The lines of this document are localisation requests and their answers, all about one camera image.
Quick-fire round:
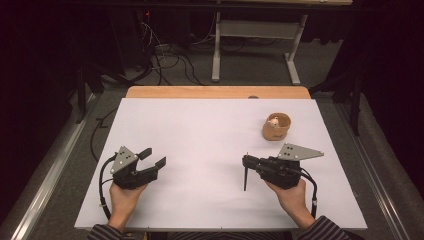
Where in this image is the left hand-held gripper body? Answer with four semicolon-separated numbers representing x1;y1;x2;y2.
109;145;160;190

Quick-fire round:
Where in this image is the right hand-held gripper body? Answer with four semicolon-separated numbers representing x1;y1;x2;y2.
256;143;325;190

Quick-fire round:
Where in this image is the person's right hand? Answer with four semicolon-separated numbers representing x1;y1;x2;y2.
265;178;316;231

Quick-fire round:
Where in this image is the person's left hand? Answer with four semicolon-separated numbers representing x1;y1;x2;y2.
108;182;149;231

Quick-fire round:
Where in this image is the tan pen holder with figurine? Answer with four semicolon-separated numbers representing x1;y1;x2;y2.
261;112;292;142

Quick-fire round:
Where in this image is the black stand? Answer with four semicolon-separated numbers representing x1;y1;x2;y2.
308;71;365;137
74;63;105;125

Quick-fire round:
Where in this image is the left hand-held gripper black cable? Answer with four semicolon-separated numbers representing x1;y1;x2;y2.
98;154;118;221

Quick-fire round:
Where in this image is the hand-held gripper black cable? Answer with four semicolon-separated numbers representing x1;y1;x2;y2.
98;154;118;221
293;168;318;219

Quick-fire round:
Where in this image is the black floor cable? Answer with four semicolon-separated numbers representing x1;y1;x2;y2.
89;106;120;163

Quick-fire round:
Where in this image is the right hand-held gripper black cable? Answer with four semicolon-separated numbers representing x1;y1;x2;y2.
293;168;318;219

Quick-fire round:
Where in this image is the metal floor rail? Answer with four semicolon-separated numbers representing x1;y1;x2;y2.
334;102;424;240
9;93;98;240

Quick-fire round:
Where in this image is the tangle of floor cables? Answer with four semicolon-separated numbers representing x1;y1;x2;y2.
139;19;209;87

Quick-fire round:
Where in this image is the light metal desk frame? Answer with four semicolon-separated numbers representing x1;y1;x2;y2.
211;11;309;86

